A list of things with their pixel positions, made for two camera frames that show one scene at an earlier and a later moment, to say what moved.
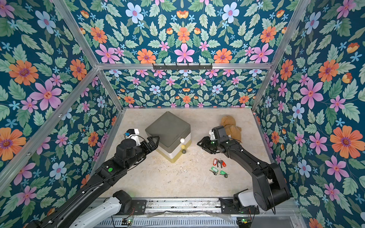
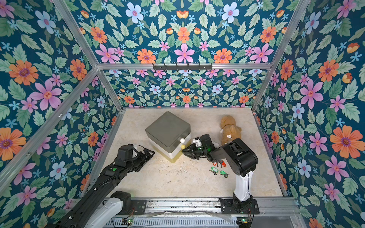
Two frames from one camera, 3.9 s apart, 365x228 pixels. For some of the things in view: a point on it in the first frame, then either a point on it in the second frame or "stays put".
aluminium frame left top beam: (35, 145) stays put
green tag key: (223, 173) stays put
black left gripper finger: (152, 143) → (149, 158)
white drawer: (173, 154) stays put
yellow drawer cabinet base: (184, 147) stays put
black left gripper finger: (155, 139) → (147, 152)
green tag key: (214, 170) stays put
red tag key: (222, 163) stays put
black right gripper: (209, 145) → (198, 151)
